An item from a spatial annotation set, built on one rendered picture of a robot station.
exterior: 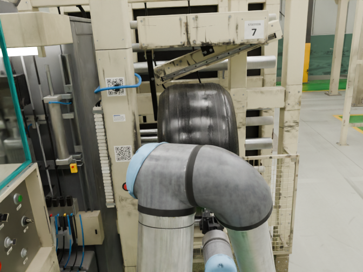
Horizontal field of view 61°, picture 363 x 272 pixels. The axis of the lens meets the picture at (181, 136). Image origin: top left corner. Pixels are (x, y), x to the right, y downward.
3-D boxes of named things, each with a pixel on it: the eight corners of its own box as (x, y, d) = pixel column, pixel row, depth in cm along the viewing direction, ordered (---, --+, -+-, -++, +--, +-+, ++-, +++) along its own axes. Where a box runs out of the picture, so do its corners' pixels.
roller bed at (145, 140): (129, 179, 181) (123, 131, 171) (132, 169, 195) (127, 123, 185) (162, 178, 181) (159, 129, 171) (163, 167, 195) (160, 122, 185)
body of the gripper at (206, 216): (221, 206, 113) (226, 226, 102) (221, 226, 116) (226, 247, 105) (200, 208, 113) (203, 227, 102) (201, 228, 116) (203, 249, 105)
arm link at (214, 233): (230, 259, 100) (201, 261, 100) (228, 250, 105) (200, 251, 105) (230, 236, 98) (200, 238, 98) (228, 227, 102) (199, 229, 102)
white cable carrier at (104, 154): (106, 207, 143) (92, 107, 128) (109, 202, 148) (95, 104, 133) (116, 207, 143) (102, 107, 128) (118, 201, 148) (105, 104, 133)
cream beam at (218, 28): (139, 49, 145) (136, 16, 140) (144, 47, 169) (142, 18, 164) (268, 43, 145) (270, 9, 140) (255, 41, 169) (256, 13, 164)
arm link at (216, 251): (207, 294, 89) (203, 266, 86) (203, 264, 101) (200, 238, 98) (239, 291, 89) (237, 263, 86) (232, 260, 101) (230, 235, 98)
